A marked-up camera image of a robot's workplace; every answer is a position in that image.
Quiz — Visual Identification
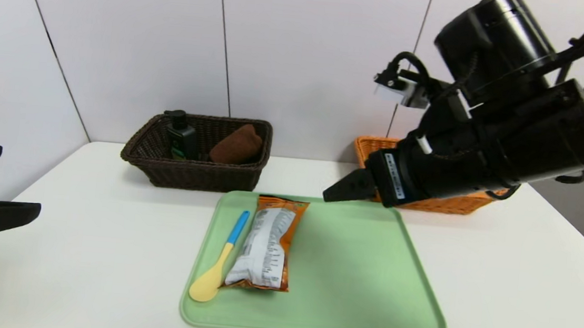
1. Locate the brown towel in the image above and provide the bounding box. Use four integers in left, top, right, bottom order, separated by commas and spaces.
208, 121, 265, 168

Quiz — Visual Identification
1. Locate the orange wicker basket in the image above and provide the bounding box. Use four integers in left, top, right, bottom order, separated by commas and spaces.
349, 135, 516, 220

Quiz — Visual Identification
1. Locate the black right camera cable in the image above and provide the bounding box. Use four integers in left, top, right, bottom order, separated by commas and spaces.
386, 50, 437, 92

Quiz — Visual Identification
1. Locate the dark green pump bottle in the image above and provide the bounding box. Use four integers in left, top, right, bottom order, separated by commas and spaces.
160, 109, 202, 163

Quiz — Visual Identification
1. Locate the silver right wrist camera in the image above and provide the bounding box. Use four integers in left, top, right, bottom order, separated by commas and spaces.
373, 71, 433, 111

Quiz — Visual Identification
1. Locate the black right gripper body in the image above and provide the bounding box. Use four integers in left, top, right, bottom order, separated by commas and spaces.
361, 120, 488, 216

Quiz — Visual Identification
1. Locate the yellow spoon with blue handle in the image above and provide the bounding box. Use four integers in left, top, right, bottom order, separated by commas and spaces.
188, 206, 250, 306

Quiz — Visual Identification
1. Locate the dark brown wicker basket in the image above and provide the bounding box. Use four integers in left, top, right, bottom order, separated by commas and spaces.
118, 108, 274, 197

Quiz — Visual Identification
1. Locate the orange snack bag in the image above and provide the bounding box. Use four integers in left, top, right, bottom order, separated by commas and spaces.
223, 192, 311, 294

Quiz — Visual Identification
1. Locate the green plastic tray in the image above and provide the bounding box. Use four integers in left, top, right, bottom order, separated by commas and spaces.
177, 186, 459, 328

